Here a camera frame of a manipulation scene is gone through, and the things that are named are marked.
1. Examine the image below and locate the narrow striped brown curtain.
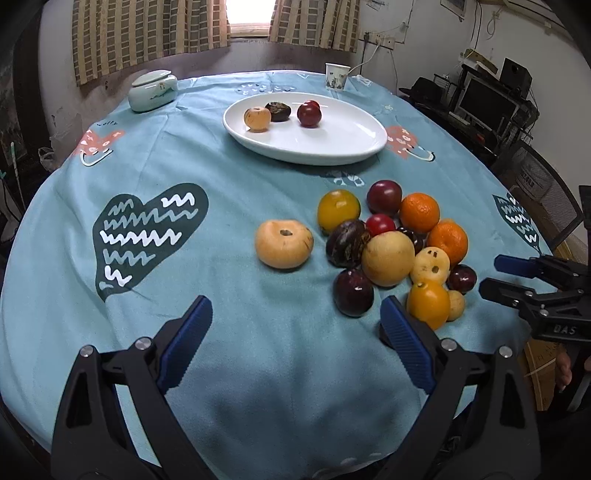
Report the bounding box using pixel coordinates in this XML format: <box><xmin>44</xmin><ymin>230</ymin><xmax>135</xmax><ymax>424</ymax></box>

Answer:
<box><xmin>269</xmin><ymin>0</ymin><xmax>361</xmax><ymax>54</ymax></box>

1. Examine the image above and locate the black speaker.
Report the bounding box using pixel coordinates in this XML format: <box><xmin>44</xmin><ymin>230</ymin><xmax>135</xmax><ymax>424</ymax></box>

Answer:
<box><xmin>501</xmin><ymin>58</ymin><xmax>532</xmax><ymax>97</ymax></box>

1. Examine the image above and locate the yellow green round fruit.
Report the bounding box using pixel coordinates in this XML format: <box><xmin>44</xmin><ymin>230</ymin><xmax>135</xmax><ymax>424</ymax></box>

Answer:
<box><xmin>317</xmin><ymin>189</ymin><xmax>361</xmax><ymax>233</ymax></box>

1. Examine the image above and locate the large tan round fruit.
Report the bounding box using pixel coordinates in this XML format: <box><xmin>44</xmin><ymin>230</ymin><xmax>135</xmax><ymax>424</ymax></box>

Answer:
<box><xmin>255</xmin><ymin>219</ymin><xmax>315</xmax><ymax>270</ymax></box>

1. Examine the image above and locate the small dark cherry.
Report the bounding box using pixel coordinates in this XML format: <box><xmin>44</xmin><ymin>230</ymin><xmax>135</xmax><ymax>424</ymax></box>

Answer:
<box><xmin>396</xmin><ymin>226</ymin><xmax>428</xmax><ymax>254</ymax></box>

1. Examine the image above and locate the dark red plum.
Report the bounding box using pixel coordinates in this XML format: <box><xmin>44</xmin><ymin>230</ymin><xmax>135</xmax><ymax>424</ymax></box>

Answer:
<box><xmin>366</xmin><ymin>180</ymin><xmax>403</xmax><ymax>217</ymax></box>

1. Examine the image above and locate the dark purple passion fruit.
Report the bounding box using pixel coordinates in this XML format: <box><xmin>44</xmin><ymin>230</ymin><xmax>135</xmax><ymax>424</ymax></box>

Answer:
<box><xmin>325</xmin><ymin>220</ymin><xmax>372</xmax><ymax>268</ymax></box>

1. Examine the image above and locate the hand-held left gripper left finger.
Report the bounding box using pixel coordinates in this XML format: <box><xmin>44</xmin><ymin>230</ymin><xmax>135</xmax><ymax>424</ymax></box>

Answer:
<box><xmin>51</xmin><ymin>295</ymin><xmax>213</xmax><ymax>480</ymax></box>

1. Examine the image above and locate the orange yellow round fruit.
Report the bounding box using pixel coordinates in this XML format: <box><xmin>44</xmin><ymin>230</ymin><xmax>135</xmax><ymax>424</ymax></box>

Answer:
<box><xmin>406</xmin><ymin>281</ymin><xmax>451</xmax><ymax>330</ymax></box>

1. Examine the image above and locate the small red tomato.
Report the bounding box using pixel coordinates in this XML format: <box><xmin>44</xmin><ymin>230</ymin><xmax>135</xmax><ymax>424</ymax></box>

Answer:
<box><xmin>366</xmin><ymin>213</ymin><xmax>397</xmax><ymax>237</ymax></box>

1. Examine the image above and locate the small pale yellow fruit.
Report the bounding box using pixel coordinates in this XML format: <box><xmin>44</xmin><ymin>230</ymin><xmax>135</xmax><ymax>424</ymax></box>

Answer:
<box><xmin>409</xmin><ymin>247</ymin><xmax>450</xmax><ymax>285</ymax></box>

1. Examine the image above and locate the small red plum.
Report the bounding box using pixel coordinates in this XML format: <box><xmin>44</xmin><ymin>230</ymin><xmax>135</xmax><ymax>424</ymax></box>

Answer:
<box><xmin>297</xmin><ymin>100</ymin><xmax>322</xmax><ymax>127</ymax></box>

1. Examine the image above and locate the blue printed tablecloth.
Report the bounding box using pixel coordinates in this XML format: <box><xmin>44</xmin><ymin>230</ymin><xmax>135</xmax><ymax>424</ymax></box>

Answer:
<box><xmin>0</xmin><ymin>69</ymin><xmax>571</xmax><ymax>480</ymax></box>

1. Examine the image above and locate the dark purple plum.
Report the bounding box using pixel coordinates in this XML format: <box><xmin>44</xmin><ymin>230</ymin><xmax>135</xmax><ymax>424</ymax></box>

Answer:
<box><xmin>333</xmin><ymin>268</ymin><xmax>375</xmax><ymax>318</ymax></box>

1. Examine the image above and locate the tan pear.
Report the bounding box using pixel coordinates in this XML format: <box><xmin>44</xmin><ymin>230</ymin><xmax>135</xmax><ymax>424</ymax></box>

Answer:
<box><xmin>361</xmin><ymin>231</ymin><xmax>415</xmax><ymax>288</ymax></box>

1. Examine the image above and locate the white ceramic lidded jar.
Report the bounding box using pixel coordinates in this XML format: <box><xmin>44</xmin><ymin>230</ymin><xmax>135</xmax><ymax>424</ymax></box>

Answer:
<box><xmin>128</xmin><ymin>69</ymin><xmax>179</xmax><ymax>113</ymax></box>

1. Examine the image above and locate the tiny tan fruit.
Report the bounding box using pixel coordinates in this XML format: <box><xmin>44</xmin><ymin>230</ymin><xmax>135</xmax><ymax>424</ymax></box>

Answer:
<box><xmin>445</xmin><ymin>290</ymin><xmax>466</xmax><ymax>321</ymax></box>

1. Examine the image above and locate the wide striped brown curtain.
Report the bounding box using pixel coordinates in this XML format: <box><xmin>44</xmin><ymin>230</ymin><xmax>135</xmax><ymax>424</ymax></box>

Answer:
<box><xmin>71</xmin><ymin>0</ymin><xmax>232</xmax><ymax>87</ymax></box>

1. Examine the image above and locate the bright window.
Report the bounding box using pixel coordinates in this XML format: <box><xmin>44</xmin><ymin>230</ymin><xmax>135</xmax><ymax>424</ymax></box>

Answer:
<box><xmin>226</xmin><ymin>0</ymin><xmax>278</xmax><ymax>26</ymax></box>

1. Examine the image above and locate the orange mandarin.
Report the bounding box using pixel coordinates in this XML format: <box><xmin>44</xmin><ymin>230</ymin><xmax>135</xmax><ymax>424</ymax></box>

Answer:
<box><xmin>427</xmin><ymin>222</ymin><xmax>469</xmax><ymax>266</ymax></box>
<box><xmin>399</xmin><ymin>193</ymin><xmax>441</xmax><ymax>234</ymax></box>

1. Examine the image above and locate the white paper cup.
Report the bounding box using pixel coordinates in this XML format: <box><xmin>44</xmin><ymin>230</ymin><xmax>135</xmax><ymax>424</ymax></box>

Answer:
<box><xmin>325</xmin><ymin>63</ymin><xmax>350</xmax><ymax>90</ymax></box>

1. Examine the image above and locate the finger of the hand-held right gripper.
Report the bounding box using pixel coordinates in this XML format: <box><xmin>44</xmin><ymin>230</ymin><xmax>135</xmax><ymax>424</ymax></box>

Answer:
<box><xmin>494</xmin><ymin>254</ymin><xmax>591</xmax><ymax>292</ymax></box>
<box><xmin>479</xmin><ymin>278</ymin><xmax>591</xmax><ymax>319</ymax></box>

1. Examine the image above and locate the person's right hand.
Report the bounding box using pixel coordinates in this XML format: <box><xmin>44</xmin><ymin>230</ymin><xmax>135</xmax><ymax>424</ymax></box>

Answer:
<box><xmin>555</xmin><ymin>352</ymin><xmax>574</xmax><ymax>393</ymax></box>

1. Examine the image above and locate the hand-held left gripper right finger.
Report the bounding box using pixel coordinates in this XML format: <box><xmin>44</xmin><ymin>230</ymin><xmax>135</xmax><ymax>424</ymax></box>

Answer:
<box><xmin>374</xmin><ymin>295</ymin><xmax>541</xmax><ymax>480</ymax></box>

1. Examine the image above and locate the black mesh chair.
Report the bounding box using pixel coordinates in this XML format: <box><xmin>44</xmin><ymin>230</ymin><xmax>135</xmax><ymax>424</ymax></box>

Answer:
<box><xmin>492</xmin><ymin>138</ymin><xmax>585</xmax><ymax>259</ymax></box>

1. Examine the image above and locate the white oval plate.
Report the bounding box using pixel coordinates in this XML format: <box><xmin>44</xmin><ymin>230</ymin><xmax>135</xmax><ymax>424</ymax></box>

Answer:
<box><xmin>223</xmin><ymin>91</ymin><xmax>387</xmax><ymax>166</ymax></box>

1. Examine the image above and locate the black hat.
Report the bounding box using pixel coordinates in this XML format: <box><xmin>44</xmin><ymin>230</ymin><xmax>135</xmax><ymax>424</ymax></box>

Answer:
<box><xmin>399</xmin><ymin>78</ymin><xmax>445</xmax><ymax>103</ymax></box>

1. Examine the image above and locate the small tan round fruit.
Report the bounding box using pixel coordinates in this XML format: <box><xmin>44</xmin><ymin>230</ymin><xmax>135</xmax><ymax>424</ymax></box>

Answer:
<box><xmin>244</xmin><ymin>106</ymin><xmax>272</xmax><ymax>133</ymax></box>

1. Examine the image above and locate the small dark plum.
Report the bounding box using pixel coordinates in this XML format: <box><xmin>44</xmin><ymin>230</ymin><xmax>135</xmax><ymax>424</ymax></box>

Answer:
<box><xmin>447</xmin><ymin>264</ymin><xmax>478</xmax><ymax>295</ymax></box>

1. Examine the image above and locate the white cable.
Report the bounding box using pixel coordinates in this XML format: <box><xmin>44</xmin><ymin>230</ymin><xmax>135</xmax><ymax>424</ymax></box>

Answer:
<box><xmin>349</xmin><ymin>42</ymin><xmax>382</xmax><ymax>75</ymax></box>

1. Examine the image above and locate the black computer monitor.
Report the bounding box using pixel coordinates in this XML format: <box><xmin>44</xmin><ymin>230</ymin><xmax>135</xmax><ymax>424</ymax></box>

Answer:
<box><xmin>459</xmin><ymin>76</ymin><xmax>520</xmax><ymax>132</ymax></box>

